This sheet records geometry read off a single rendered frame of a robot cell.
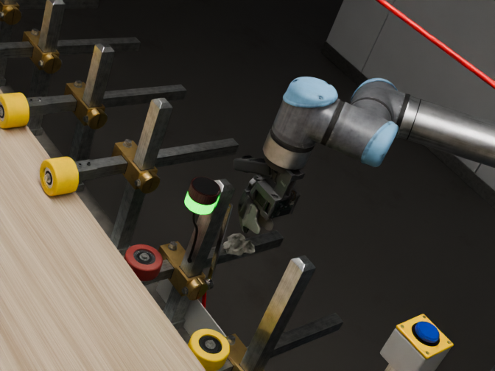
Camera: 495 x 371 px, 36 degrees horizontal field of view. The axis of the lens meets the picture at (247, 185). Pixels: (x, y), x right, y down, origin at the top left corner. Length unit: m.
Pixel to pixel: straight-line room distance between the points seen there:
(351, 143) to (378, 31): 3.36
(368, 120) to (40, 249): 0.69
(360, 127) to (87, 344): 0.63
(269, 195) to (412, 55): 3.15
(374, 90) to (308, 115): 0.19
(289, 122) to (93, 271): 0.50
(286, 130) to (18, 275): 0.58
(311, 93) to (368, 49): 3.42
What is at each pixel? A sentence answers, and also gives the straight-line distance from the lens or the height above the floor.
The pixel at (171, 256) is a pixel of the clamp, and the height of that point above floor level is 0.87.
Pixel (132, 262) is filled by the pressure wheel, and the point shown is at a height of 0.91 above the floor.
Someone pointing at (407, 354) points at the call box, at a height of 1.19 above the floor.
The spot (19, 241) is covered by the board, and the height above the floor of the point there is 0.90.
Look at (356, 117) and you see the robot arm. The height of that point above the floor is 1.36.
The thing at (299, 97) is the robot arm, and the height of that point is 1.36.
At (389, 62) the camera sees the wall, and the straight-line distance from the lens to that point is 4.70.
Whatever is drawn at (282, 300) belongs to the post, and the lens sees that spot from 1.45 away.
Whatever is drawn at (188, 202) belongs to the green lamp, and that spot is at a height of 1.08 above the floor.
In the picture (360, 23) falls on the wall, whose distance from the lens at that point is 4.86.
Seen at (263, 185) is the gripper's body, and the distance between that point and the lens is 1.53.
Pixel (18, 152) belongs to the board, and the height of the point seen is 0.90.
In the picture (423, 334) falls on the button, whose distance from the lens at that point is 1.24.
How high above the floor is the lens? 1.99
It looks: 34 degrees down
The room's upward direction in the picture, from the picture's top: 22 degrees clockwise
